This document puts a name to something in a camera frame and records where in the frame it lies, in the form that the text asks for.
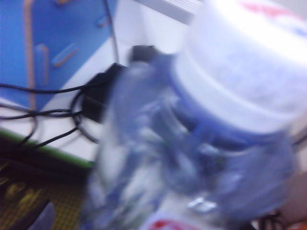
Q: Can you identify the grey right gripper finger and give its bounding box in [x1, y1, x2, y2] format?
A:
[30, 200, 58, 230]

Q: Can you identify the clear mineral water bottle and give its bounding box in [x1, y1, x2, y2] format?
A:
[83, 0, 307, 230]

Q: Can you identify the black laptop power adapter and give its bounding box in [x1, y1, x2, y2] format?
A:
[81, 62, 128, 124]

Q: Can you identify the black green-edged mouse pad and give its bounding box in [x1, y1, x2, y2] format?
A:
[0, 129, 96, 230]

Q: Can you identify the blue wooden desk organizer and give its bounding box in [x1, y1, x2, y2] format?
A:
[0, 0, 120, 112]

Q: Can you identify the black adapter cable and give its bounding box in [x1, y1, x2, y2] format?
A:
[0, 82, 106, 147]

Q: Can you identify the thin black cable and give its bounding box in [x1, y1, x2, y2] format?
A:
[104, 0, 120, 64]

